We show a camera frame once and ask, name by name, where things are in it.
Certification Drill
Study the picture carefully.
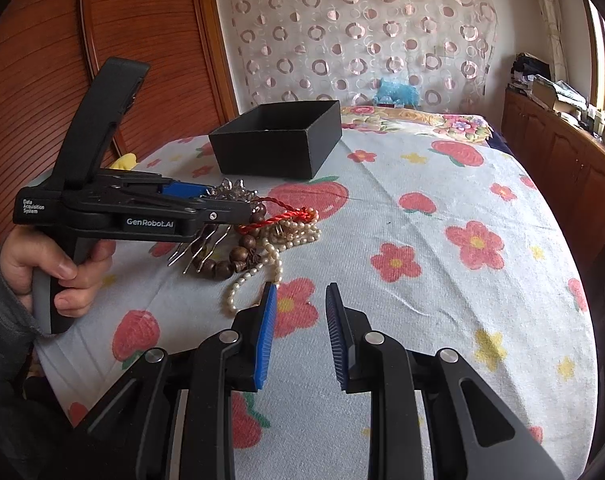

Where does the grey left sleeve forearm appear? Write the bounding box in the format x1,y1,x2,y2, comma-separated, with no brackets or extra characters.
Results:
0,268,39,432

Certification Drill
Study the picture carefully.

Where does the pink circle pattern curtain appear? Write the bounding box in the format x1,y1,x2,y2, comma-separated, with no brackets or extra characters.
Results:
219,0,497,113

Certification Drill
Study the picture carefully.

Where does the clutter pile on cabinet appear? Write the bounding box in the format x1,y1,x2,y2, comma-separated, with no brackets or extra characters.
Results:
508,52,595,129

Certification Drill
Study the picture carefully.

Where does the red braided cord bracelet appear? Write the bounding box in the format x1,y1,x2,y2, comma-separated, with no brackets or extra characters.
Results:
235,194,320,235

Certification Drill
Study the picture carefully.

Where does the brown wooden bead bracelet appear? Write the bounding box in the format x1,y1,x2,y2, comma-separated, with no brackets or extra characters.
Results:
189,201,269,282

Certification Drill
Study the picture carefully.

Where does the wooden wardrobe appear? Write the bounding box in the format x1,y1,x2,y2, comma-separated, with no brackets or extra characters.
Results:
0,0,237,241

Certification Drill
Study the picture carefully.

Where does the blue bubble wrap bag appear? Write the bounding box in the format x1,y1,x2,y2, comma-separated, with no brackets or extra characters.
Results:
372,79,420,108

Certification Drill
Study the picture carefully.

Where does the floral quilt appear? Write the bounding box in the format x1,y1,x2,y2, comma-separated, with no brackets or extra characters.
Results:
341,105,493,144

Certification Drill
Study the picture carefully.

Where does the wooden side cabinet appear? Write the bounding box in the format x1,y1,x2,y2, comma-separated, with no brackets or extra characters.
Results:
501,89,605,270

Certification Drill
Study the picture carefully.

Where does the black open cardboard box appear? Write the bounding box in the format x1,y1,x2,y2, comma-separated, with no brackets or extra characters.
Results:
208,100,342,180

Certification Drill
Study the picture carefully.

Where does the silver ornate hair comb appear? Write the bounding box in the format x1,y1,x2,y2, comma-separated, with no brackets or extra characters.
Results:
164,178,258,274

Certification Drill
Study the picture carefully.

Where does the strawberry flower print sheet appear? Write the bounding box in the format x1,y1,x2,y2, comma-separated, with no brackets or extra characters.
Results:
37,129,598,479

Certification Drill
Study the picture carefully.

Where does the person's left hand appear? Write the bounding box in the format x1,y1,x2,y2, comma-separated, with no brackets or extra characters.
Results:
0,226,116,318

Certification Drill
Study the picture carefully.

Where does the white pearl necklace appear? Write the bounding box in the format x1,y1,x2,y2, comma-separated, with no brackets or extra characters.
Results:
224,206,323,316

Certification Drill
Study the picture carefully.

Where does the yellow plush toy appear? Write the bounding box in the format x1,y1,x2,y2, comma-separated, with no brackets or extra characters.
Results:
109,153,138,171

